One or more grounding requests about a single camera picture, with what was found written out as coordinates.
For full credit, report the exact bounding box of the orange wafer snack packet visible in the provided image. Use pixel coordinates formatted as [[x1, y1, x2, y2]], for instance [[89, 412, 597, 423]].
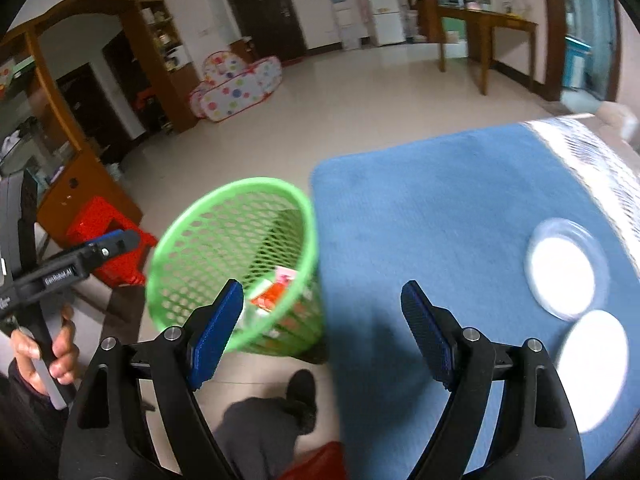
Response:
[[250, 278, 288, 316]]

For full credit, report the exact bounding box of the pink snack wrapper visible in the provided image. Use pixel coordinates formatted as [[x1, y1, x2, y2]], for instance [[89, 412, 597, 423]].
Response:
[[273, 266, 297, 294]]

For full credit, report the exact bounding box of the green mesh trash basket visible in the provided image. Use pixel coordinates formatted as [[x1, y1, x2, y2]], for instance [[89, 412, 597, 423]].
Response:
[[145, 177, 323, 356]]

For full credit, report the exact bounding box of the person's left hand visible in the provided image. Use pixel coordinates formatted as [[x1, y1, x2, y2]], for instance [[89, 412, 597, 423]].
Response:
[[10, 304, 79, 396]]

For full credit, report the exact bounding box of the red plastic stool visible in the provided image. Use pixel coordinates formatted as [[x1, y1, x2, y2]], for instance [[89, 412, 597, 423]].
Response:
[[65, 196, 158, 288]]

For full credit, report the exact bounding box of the white round plate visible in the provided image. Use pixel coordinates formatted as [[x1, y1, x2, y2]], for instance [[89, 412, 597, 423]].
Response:
[[555, 310, 629, 434]]

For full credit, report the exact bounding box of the clear round lid plate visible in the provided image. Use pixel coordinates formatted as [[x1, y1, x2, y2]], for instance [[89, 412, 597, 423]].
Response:
[[524, 218, 610, 322]]

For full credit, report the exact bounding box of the wooden bookshelf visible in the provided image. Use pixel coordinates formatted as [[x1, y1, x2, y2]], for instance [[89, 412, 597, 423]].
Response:
[[119, 0, 200, 132]]

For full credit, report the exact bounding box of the polka dot play tent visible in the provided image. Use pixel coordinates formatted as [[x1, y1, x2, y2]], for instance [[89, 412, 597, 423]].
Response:
[[189, 51, 282, 122]]

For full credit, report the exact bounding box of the person's black shoe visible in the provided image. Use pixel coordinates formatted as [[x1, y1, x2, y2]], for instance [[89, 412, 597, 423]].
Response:
[[285, 370, 318, 436]]

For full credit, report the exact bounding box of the blue ribbed table cloth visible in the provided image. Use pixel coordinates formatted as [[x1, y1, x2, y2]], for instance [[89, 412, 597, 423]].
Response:
[[311, 118, 639, 479]]

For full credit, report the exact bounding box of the dark wooden door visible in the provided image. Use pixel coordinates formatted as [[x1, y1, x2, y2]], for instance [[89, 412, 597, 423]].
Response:
[[228, 0, 307, 65]]

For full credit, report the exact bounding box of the water dispenser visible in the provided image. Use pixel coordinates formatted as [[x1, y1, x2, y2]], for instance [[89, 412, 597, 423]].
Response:
[[330, 0, 361, 51]]

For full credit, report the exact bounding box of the white refrigerator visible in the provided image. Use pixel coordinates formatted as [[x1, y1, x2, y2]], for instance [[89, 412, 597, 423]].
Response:
[[364, 0, 406, 47]]

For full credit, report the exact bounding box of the blue white cabinet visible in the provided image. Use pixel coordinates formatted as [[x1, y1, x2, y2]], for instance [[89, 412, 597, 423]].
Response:
[[562, 36, 592, 90]]

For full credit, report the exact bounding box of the dark wooden table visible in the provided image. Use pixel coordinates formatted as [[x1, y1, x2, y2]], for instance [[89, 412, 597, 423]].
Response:
[[437, 6, 537, 96]]

